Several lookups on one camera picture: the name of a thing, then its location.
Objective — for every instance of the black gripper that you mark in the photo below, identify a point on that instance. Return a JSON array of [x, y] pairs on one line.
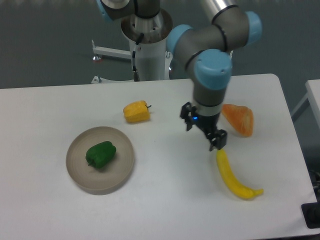
[[206, 119]]

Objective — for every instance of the yellow banana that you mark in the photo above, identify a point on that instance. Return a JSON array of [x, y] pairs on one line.
[[230, 180]]

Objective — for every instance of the white side table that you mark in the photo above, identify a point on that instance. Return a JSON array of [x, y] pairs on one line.
[[311, 98]]

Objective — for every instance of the orange bread wedge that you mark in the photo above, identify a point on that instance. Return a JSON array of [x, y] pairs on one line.
[[241, 118]]

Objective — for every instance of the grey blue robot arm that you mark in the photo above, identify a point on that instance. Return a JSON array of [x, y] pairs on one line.
[[205, 54]]

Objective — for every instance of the yellow bell pepper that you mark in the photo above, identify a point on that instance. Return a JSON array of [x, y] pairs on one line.
[[136, 112]]

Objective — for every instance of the beige round plate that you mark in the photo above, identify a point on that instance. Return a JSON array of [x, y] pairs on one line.
[[114, 174]]

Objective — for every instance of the green bell pepper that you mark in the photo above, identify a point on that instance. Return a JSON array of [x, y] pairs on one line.
[[100, 154]]

